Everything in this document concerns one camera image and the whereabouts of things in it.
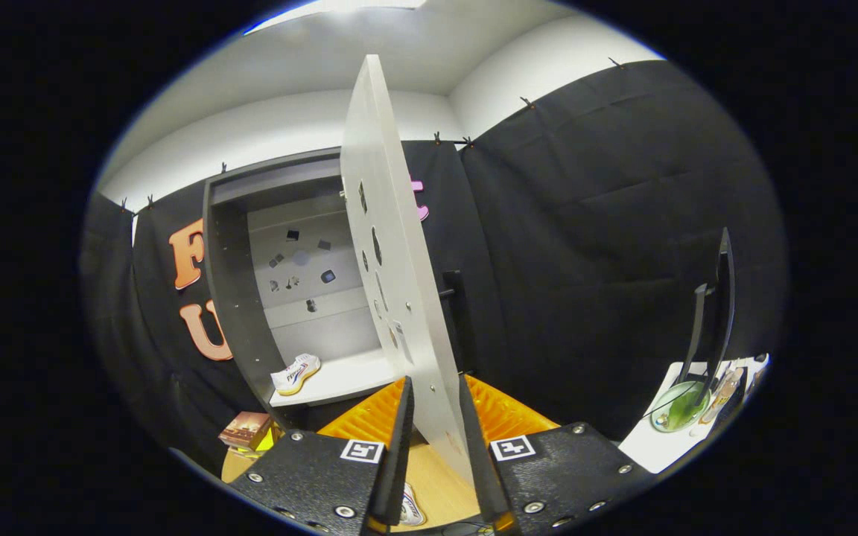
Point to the brown book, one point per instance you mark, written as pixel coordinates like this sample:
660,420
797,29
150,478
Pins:
246,428

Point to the grey shoe cabinet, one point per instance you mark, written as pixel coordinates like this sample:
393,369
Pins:
232,283

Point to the white striped canvas shoe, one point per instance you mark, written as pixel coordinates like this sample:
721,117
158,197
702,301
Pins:
412,508
296,374

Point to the large ceiling light panel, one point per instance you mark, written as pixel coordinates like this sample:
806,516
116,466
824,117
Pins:
339,7

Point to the row of black cloth clips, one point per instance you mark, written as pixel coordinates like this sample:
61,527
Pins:
526,102

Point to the yellow book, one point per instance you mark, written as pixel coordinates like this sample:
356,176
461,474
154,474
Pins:
269,443

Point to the black monitor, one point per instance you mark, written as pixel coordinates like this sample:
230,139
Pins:
727,298

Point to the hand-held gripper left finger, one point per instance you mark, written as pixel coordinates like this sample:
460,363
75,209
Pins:
399,447

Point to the green round glass dish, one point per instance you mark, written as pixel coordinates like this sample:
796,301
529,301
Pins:
678,408

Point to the black backdrop cloth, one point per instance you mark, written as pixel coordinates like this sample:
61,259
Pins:
585,260

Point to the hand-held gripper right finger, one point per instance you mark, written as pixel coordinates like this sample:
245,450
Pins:
477,447

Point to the beige shoe cabinet door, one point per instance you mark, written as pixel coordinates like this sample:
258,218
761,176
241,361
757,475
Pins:
410,298

